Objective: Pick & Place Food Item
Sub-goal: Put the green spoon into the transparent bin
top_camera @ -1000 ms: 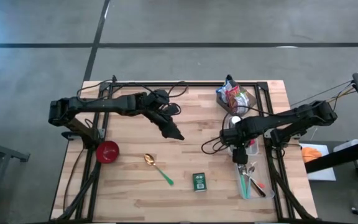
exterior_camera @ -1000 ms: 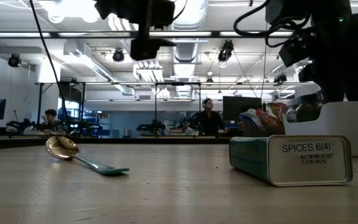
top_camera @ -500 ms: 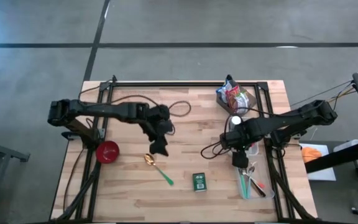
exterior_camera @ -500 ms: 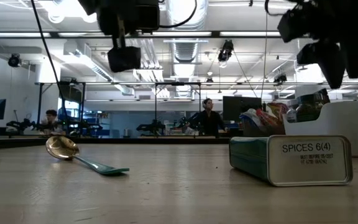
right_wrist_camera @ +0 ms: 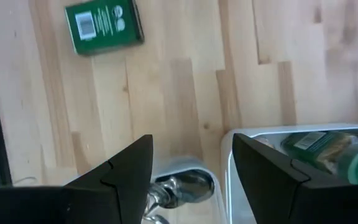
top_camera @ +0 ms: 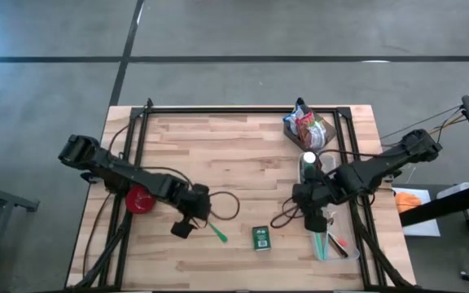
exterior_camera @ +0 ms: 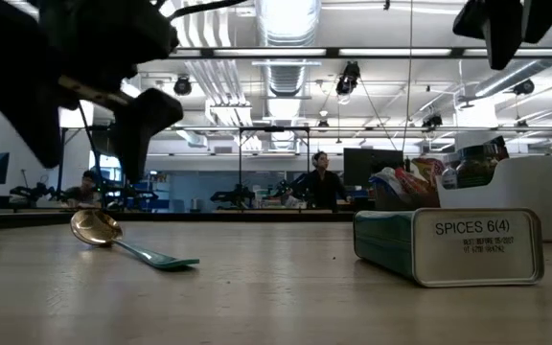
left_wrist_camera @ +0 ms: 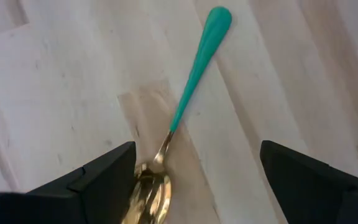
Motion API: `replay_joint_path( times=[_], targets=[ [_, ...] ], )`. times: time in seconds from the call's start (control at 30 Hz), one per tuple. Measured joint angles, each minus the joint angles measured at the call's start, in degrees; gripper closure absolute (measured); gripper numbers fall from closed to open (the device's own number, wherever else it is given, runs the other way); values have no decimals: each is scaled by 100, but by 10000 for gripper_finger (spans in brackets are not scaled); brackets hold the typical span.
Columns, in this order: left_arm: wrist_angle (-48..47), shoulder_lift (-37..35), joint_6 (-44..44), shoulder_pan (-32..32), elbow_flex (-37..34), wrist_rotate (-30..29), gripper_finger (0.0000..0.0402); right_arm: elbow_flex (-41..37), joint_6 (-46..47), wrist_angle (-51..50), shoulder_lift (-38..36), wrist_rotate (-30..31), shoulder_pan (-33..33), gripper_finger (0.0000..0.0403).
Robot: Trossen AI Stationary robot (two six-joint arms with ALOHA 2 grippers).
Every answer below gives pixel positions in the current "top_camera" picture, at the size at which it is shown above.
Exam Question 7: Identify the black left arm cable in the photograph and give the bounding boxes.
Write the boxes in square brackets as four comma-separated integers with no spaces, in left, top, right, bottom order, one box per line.
[107,121,242,223]

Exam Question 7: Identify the cable bundle to desk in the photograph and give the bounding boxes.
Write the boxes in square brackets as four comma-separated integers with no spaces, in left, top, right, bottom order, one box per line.
[380,104,466,147]

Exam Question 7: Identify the brown cable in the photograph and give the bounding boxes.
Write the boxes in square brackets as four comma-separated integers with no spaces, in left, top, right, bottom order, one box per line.
[81,192,112,278]

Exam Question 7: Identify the red bowl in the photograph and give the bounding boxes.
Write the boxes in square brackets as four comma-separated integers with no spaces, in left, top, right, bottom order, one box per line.
[125,185,157,215]

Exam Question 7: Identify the yellow ramen noodle packet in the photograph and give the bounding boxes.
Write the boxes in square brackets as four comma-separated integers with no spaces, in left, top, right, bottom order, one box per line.
[305,120,328,151]

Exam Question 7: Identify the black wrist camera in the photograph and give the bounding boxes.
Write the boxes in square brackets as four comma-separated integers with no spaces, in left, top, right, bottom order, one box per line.
[303,210,330,234]
[170,219,198,240]

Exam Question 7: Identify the black slanted beam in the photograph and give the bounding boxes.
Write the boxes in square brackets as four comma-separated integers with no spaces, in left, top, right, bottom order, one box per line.
[399,178,469,229]

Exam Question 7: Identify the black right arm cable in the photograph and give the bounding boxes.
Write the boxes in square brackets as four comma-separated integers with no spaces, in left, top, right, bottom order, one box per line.
[270,148,382,230]

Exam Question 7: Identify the clear plastic bin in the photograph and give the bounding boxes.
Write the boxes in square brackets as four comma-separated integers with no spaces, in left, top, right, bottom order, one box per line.
[309,203,361,262]

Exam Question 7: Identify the dark grey translucent bin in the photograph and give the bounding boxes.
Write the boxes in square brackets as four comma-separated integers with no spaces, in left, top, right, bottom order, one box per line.
[282,101,337,152]

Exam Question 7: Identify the white paper sheet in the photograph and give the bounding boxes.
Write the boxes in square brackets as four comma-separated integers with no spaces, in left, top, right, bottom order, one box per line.
[392,186,441,238]

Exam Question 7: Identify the gold spoon with green handle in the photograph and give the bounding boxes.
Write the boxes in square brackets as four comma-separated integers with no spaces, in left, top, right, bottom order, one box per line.
[208,221,229,244]

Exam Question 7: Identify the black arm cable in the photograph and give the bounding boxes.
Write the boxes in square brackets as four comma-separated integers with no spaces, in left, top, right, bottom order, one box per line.
[270,148,382,230]
[107,121,242,223]

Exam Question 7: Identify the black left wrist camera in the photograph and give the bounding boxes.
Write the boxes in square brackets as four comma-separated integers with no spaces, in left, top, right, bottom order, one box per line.
[170,219,198,240]

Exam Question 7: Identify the orange object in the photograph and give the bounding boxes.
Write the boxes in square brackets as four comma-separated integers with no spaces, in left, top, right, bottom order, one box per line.
[394,191,423,214]

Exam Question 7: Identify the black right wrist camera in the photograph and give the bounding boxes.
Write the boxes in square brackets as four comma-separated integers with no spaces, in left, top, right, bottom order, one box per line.
[303,210,330,234]

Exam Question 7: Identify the blue and white snack packet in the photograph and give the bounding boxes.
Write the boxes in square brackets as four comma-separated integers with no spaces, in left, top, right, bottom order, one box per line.
[282,101,307,135]

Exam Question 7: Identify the white plastic bin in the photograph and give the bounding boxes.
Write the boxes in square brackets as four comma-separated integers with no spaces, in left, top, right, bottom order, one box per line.
[297,150,340,192]

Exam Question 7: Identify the clear storage container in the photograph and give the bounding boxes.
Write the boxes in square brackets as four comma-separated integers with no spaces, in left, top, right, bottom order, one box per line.
[436,181,469,200]

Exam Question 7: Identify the green spice tin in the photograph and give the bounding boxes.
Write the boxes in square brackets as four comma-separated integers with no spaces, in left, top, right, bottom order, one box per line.
[252,225,273,252]

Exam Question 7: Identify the spice jar with green lid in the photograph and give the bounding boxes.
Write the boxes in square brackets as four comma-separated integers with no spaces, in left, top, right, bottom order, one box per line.
[302,162,319,180]

